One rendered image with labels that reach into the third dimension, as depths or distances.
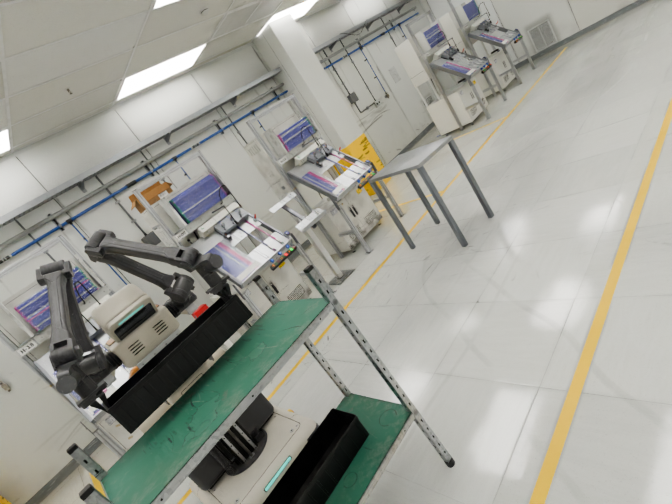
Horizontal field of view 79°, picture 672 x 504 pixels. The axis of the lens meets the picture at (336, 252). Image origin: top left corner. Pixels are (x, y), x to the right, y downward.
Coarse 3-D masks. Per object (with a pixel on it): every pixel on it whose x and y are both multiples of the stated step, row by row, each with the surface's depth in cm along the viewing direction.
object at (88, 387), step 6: (84, 378) 134; (90, 378) 136; (78, 384) 133; (84, 384) 133; (90, 384) 135; (96, 384) 137; (102, 384) 136; (78, 390) 133; (84, 390) 133; (90, 390) 134; (96, 390) 135; (84, 396) 133; (90, 396) 133; (78, 402) 134
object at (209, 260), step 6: (198, 252) 163; (198, 258) 162; (204, 258) 157; (210, 258) 156; (216, 258) 158; (180, 264) 157; (186, 264) 157; (198, 264) 158; (204, 264) 158; (210, 264) 156; (216, 264) 158; (222, 264) 160; (186, 270) 160; (192, 270) 159; (210, 270) 159
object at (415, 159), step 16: (432, 144) 343; (448, 144) 334; (400, 160) 365; (416, 160) 328; (464, 160) 337; (384, 176) 352; (432, 192) 321; (480, 192) 345; (432, 208) 406; (400, 224) 386; (464, 240) 335
